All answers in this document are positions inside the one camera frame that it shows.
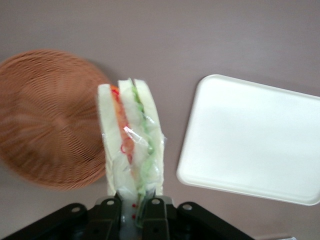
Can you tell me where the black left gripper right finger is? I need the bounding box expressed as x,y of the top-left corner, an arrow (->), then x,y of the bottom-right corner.
141,196 -> 256,240

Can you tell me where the white rectangular plastic tray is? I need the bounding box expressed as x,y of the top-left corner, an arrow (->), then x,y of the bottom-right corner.
175,73 -> 320,207

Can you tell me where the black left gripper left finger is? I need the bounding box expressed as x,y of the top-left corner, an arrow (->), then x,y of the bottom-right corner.
3,195 -> 123,240

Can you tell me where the plastic-wrapped triangle sandwich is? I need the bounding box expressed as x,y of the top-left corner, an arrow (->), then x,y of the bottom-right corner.
96,77 -> 167,240

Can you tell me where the round brown wicker basket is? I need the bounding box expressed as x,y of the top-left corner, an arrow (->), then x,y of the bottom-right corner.
0,49 -> 114,192

